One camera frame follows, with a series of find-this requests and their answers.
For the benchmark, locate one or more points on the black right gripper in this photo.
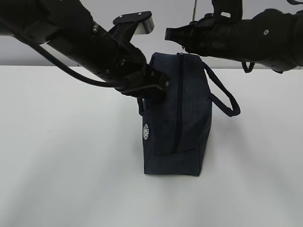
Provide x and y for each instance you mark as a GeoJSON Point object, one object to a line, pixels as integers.
{"type": "Point", "coordinates": [206, 37]}

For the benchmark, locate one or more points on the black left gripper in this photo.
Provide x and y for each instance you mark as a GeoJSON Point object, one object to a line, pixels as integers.
{"type": "Point", "coordinates": [136, 77]}

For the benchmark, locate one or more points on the dark blue lunch bag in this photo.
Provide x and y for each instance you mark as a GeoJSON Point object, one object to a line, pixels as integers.
{"type": "Point", "coordinates": [176, 130]}

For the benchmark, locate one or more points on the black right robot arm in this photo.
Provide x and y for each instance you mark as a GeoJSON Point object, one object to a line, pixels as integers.
{"type": "Point", "coordinates": [272, 38]}

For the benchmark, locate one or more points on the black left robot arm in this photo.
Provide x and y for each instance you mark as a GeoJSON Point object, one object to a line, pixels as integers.
{"type": "Point", "coordinates": [65, 33]}

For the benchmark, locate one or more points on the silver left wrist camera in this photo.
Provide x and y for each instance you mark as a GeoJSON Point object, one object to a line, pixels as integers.
{"type": "Point", "coordinates": [128, 25]}

